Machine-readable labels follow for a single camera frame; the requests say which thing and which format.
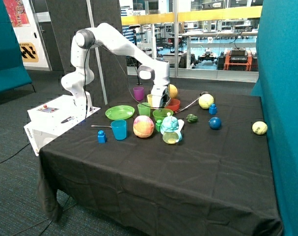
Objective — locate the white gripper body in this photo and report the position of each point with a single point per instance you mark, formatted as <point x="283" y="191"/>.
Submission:
<point x="160" y="96"/>

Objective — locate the green plastic bowl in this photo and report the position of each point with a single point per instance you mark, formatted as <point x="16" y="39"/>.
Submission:
<point x="160" y="114"/>

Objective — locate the green plastic cup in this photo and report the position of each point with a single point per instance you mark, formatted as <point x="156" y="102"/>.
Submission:
<point x="144" y="109"/>

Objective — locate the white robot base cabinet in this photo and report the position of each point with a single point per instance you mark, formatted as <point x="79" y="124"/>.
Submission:
<point x="53" y="118"/>

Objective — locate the yellow plastic cup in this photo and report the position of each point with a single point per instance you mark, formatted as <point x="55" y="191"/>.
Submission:
<point x="149" y="99"/>

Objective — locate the red plastic bowl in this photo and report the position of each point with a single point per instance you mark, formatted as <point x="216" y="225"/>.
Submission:
<point x="174" y="104"/>

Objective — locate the purple plastic cup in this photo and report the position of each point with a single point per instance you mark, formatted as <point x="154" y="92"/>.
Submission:
<point x="138" y="93"/>

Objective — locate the green plastic plate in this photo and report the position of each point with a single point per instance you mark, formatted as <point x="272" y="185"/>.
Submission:
<point x="120" y="112"/>

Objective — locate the blue plastic cup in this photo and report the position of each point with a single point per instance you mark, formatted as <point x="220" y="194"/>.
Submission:
<point x="119" y="128"/>

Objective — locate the yellow orange ball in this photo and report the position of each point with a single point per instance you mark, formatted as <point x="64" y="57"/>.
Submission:
<point x="173" y="92"/>

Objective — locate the green toy block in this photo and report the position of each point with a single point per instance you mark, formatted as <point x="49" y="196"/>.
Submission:
<point x="158" y="125"/>

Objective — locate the light blue toy bottle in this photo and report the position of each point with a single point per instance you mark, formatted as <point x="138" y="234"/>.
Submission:
<point x="171" y="129"/>

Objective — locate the pink yellow plush ball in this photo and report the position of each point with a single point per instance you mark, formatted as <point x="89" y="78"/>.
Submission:
<point x="143" y="126"/>

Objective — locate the black metal ladle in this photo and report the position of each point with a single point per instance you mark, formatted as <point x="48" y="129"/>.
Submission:
<point x="191" y="103"/>

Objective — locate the green toy pepper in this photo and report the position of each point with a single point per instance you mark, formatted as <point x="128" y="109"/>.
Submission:
<point x="191" y="118"/>

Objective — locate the yellow green softball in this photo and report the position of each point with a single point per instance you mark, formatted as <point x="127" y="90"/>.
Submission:
<point x="205" y="101"/>

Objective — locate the blue toy block rear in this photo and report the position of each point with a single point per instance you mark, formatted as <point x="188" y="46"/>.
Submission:
<point x="213" y="109"/>

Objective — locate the blue toy block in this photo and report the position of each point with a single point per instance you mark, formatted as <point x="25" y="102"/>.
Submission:
<point x="101" y="136"/>
<point x="213" y="109"/>

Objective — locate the dark blue ball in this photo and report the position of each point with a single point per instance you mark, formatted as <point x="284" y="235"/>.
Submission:
<point x="215" y="123"/>

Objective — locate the black tablecloth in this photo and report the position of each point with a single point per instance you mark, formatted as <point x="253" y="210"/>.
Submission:
<point x="212" y="183"/>

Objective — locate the blue toy block front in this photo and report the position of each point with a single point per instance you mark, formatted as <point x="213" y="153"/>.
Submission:
<point x="101" y="136"/>

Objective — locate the metal spoon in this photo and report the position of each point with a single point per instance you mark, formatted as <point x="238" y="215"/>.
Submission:
<point x="101" y="126"/>

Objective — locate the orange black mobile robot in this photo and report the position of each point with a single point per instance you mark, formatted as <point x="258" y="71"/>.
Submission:
<point x="238" y="59"/>

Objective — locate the yellow tennis ball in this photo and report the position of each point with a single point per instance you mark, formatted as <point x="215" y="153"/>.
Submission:
<point x="259" y="128"/>

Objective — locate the teal partition right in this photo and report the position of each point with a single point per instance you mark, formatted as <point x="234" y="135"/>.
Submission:
<point x="277" y="85"/>

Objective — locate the yellow black sign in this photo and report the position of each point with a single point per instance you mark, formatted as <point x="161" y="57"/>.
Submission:
<point x="28" y="52"/>

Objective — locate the teal sofa left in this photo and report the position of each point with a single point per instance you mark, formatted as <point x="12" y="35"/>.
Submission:
<point x="12" y="71"/>

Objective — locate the red wall poster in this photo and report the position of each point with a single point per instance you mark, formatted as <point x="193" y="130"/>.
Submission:
<point x="17" y="13"/>

